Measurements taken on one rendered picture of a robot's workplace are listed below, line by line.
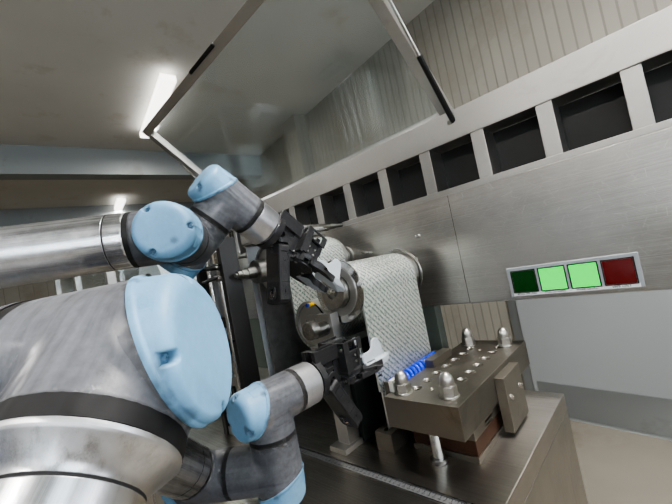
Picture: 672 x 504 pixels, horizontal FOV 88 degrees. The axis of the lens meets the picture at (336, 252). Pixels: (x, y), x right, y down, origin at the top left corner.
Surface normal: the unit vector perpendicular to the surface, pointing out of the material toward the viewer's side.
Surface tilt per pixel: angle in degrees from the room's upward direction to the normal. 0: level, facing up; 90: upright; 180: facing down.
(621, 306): 90
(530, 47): 90
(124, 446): 102
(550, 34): 90
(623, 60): 90
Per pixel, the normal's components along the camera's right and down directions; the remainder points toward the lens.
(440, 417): -0.68, 0.11
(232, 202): 0.54, 0.17
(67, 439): 0.29, -0.07
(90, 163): 0.59, -0.15
